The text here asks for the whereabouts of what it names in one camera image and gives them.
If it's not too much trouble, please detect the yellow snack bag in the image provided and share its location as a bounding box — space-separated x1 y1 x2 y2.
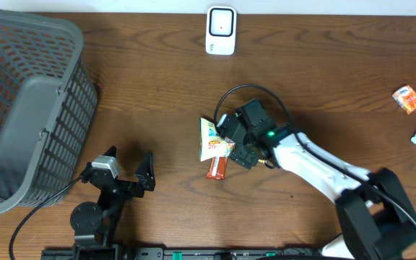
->
199 118 235 162

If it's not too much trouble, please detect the orange brown snack bar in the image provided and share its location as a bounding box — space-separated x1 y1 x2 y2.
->
206 157 228 181

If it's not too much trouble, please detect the small orange packet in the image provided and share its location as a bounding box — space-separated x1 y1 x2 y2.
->
392 85 416 114

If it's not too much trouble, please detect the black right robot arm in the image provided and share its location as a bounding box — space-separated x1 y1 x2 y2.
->
215 99 416 259

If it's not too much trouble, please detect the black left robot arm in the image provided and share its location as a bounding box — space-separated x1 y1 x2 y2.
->
70 146 156 260

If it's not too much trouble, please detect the white barcode scanner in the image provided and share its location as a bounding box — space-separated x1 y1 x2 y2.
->
205 6 237 56

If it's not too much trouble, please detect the grey plastic shopping basket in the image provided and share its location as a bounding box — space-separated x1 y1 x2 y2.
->
0 9 98 214

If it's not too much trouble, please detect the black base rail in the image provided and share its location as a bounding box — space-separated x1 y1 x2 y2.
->
40 248 322 260

